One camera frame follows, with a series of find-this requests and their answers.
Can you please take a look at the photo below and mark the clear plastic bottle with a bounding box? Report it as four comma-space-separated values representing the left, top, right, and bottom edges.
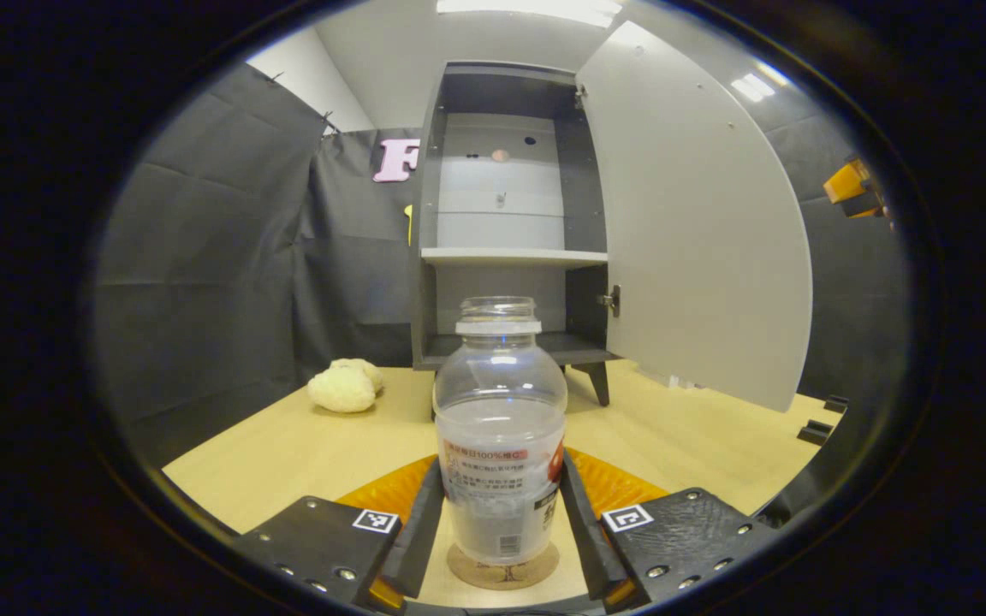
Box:
432, 295, 569, 568

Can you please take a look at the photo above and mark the white cabinet door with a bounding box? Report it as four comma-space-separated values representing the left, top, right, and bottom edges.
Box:
574, 19, 816, 414

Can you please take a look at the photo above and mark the large ceiling light panel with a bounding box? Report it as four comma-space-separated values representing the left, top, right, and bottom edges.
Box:
435, 0, 624, 29

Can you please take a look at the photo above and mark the round wooden coaster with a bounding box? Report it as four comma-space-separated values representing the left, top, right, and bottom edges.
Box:
445, 539, 561, 591

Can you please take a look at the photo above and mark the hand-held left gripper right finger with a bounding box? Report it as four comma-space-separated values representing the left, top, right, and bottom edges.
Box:
561, 447, 778, 612

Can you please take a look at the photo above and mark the white cabinet shelf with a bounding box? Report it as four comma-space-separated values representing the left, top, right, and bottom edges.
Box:
419, 246, 610, 271

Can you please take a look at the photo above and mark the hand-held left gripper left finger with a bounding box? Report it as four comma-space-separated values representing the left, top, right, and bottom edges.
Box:
230, 453, 446, 612

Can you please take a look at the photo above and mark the yellow plush toy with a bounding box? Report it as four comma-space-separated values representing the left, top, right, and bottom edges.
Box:
306, 357, 385, 415

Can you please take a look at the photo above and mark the black backdrop cloth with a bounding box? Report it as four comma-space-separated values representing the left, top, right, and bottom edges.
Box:
89, 62, 915, 531

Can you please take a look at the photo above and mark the small ceiling light panel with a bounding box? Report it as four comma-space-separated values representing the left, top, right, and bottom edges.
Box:
730, 72, 777, 104

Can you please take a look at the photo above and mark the dark grey cabinet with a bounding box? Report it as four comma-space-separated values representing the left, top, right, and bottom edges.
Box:
409, 60, 624, 408

